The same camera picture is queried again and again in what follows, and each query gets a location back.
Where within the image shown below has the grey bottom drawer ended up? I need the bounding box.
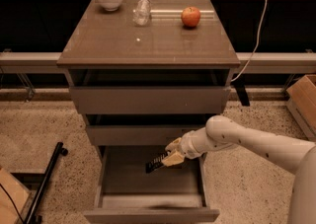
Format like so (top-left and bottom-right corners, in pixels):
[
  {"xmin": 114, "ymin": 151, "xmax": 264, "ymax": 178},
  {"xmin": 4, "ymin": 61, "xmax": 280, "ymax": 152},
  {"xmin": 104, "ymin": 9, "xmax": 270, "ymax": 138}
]
[{"xmin": 84, "ymin": 145, "xmax": 219, "ymax": 224}]

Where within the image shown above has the cardboard box right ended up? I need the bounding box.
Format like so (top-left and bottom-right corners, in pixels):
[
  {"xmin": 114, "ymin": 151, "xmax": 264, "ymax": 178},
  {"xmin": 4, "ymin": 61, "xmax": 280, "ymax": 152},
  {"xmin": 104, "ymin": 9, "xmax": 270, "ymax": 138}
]
[{"xmin": 286, "ymin": 74, "xmax": 316, "ymax": 141}]

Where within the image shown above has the grey drawer cabinet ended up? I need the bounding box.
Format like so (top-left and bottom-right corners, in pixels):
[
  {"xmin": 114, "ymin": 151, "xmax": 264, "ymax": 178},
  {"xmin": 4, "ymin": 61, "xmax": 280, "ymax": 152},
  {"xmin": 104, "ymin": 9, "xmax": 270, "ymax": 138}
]
[{"xmin": 56, "ymin": 0, "xmax": 241, "ymax": 157}]

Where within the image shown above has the cardboard box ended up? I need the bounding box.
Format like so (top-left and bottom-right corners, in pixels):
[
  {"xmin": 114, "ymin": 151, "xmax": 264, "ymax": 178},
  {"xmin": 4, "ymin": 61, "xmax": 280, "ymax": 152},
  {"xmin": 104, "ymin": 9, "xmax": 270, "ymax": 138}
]
[
  {"xmin": 0, "ymin": 167, "xmax": 30, "ymax": 224},
  {"xmin": 286, "ymin": 74, "xmax": 316, "ymax": 141}
]

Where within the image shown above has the grey top drawer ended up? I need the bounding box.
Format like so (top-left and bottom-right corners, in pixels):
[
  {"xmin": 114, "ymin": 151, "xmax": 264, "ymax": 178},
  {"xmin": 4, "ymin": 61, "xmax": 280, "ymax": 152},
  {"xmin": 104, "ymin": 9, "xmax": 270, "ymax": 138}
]
[{"xmin": 68, "ymin": 69, "xmax": 232, "ymax": 115}]

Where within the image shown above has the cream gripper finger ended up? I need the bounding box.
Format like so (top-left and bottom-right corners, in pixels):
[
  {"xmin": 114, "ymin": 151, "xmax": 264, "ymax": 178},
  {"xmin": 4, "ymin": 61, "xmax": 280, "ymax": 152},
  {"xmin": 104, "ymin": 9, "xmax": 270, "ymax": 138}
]
[
  {"xmin": 165, "ymin": 137, "xmax": 182, "ymax": 152},
  {"xmin": 162, "ymin": 150, "xmax": 185, "ymax": 167}
]

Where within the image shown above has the black metal stand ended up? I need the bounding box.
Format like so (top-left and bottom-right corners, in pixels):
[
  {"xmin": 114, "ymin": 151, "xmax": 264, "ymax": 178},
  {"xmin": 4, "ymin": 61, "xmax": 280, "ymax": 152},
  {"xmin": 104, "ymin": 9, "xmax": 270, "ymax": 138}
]
[{"xmin": 13, "ymin": 142, "xmax": 68, "ymax": 224}]

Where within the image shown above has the grey drawer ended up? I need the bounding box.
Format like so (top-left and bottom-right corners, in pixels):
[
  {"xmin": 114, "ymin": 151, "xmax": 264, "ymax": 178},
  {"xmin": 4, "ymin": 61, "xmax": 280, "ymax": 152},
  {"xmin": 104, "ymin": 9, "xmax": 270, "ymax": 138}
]
[
  {"xmin": 86, "ymin": 113, "xmax": 213, "ymax": 146},
  {"xmin": 68, "ymin": 69, "xmax": 232, "ymax": 115},
  {"xmin": 84, "ymin": 145, "xmax": 219, "ymax": 224}
]

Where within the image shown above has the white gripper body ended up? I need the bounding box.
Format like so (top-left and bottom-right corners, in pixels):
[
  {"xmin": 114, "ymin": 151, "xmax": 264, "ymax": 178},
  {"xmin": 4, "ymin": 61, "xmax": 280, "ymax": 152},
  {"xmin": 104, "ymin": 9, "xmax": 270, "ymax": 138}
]
[{"xmin": 179, "ymin": 130, "xmax": 206, "ymax": 159}]

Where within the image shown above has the cardboard box left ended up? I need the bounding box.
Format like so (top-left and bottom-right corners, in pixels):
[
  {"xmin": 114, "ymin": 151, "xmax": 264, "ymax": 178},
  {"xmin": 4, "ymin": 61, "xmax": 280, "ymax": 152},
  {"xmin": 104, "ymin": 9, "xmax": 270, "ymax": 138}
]
[{"xmin": 0, "ymin": 167, "xmax": 30, "ymax": 224}]

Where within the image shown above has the grey middle drawer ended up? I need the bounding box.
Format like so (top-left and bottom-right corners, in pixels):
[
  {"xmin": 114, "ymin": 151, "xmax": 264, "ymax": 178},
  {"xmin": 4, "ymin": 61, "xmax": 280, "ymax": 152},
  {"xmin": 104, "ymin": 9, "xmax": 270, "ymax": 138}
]
[{"xmin": 86, "ymin": 113, "xmax": 213, "ymax": 146}]

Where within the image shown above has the clear glass jar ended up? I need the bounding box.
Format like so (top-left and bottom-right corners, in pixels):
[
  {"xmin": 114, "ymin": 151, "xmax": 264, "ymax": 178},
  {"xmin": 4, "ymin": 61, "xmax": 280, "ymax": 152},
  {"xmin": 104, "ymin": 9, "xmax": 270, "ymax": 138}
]
[{"xmin": 133, "ymin": 0, "xmax": 151, "ymax": 26}]

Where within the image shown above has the red apple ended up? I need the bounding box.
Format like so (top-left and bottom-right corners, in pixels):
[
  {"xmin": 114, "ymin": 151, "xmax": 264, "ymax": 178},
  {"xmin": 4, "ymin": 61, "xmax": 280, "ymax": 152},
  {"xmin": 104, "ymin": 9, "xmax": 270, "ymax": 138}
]
[{"xmin": 181, "ymin": 7, "xmax": 200, "ymax": 28}]

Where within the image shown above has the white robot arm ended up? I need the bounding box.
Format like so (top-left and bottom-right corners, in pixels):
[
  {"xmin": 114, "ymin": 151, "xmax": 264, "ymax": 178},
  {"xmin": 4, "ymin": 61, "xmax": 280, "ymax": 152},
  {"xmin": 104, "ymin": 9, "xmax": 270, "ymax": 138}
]
[{"xmin": 162, "ymin": 115, "xmax": 316, "ymax": 224}]

